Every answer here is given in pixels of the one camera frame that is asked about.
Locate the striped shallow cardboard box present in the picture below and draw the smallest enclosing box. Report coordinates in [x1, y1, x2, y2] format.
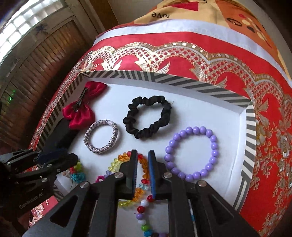
[36, 70, 256, 212]

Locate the black scrunchie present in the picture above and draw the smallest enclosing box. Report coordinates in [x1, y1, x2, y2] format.
[123, 96, 172, 139]

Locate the silver braided hair tie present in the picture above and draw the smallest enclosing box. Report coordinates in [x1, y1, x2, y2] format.
[83, 119, 118, 154]

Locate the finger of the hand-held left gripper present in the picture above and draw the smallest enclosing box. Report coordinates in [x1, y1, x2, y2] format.
[0, 118, 79, 170]
[14, 153, 79, 194]

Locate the printed orange blanket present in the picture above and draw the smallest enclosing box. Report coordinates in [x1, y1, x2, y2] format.
[133, 0, 292, 78]

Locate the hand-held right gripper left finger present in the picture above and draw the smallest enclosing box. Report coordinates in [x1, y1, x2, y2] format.
[22, 149, 139, 237]

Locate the multicolour round bead bracelet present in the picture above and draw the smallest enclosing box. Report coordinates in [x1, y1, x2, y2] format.
[135, 195, 170, 237]

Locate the purple bead bracelet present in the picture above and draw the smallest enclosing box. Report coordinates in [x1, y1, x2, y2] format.
[164, 126, 219, 181]

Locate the red satin bow hair clip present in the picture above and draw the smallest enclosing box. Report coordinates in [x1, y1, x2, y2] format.
[63, 81, 108, 130]

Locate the turquoise flower bead bracelet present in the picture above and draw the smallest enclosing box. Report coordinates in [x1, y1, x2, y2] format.
[63, 161, 86, 184]

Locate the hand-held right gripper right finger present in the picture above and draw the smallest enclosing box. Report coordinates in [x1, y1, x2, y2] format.
[147, 150, 262, 237]

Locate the brown wooden slatted door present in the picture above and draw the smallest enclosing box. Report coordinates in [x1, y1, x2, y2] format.
[0, 20, 92, 148]

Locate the glass block window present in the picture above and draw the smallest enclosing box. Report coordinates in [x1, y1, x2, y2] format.
[0, 0, 69, 62]

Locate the rainbow crystal bead bracelet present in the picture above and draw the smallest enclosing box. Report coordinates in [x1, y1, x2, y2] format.
[107, 150, 151, 208]

